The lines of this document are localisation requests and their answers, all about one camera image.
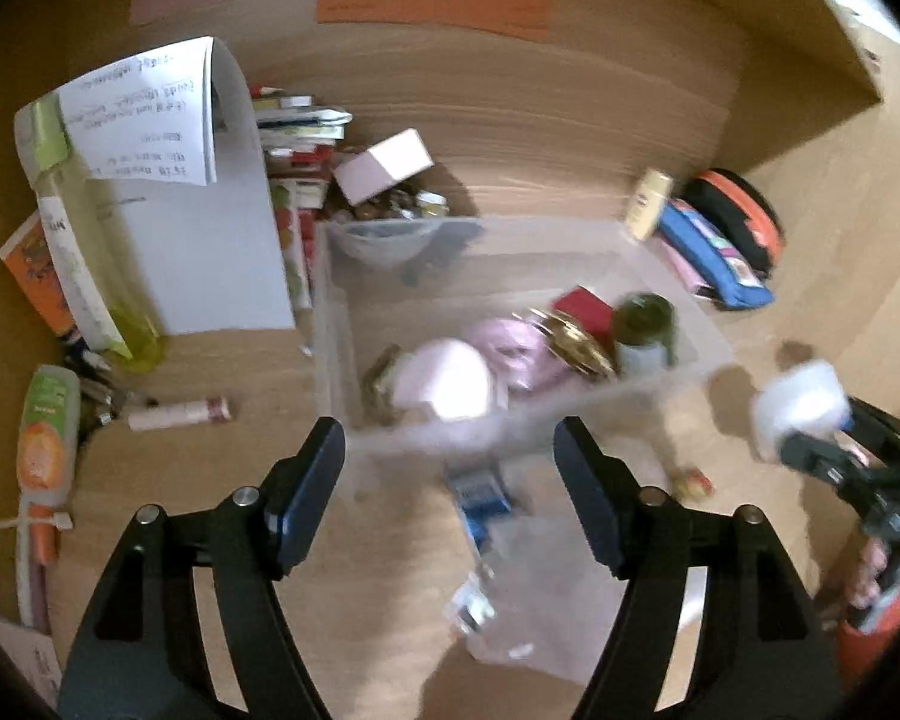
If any right hand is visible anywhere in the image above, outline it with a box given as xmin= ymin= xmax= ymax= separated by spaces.
xmin=845 ymin=538 xmax=900 ymax=611

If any gold chain jewelry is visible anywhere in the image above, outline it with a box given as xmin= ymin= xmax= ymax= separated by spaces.
xmin=528 ymin=309 xmax=616 ymax=380

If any white round cream jar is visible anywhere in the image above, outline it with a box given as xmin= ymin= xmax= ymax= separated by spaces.
xmin=749 ymin=359 xmax=852 ymax=461

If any clear plastic storage bin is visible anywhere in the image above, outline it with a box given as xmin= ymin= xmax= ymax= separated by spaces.
xmin=313 ymin=216 xmax=731 ymax=460

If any orange booklet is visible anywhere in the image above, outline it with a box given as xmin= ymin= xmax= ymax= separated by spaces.
xmin=0 ymin=211 xmax=80 ymax=344

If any pink round compact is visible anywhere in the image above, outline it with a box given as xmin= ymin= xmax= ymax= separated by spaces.
xmin=391 ymin=338 xmax=497 ymax=422

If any red small box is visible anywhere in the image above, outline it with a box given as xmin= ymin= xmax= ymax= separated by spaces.
xmin=551 ymin=286 xmax=613 ymax=351

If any clear plastic bag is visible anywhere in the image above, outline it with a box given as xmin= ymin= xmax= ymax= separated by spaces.
xmin=447 ymin=515 xmax=628 ymax=686

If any blue small packet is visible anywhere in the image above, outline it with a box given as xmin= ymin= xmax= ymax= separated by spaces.
xmin=445 ymin=465 xmax=518 ymax=554

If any pink knitted item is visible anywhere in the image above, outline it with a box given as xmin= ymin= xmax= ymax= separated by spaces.
xmin=463 ymin=317 xmax=571 ymax=394

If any black orange round pouch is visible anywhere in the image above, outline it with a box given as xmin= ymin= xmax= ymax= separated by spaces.
xmin=681 ymin=167 xmax=785 ymax=280

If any blue pencil case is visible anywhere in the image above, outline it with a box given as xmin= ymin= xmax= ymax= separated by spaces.
xmin=656 ymin=200 xmax=774 ymax=310

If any cream sunscreen bottle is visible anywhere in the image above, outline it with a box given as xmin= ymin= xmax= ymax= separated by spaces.
xmin=624 ymin=167 xmax=673 ymax=241

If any bowl of trinkets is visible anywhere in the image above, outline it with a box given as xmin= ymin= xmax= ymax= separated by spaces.
xmin=328 ymin=190 xmax=450 ymax=270

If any orange green tube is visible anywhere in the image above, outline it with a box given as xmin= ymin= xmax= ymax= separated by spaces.
xmin=16 ymin=364 xmax=80 ymax=634

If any yellow liquid clear bottle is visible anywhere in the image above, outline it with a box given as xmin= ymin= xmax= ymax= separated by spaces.
xmin=14 ymin=93 xmax=164 ymax=372

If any pink lip balm stick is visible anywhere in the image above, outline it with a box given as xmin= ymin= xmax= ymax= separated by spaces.
xmin=126 ymin=397 xmax=232 ymax=433

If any small white pink box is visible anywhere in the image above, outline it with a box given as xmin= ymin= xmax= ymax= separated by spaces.
xmin=333 ymin=128 xmax=434 ymax=206

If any dark green glass jar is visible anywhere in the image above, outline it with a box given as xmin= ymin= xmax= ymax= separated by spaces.
xmin=611 ymin=293 xmax=676 ymax=377

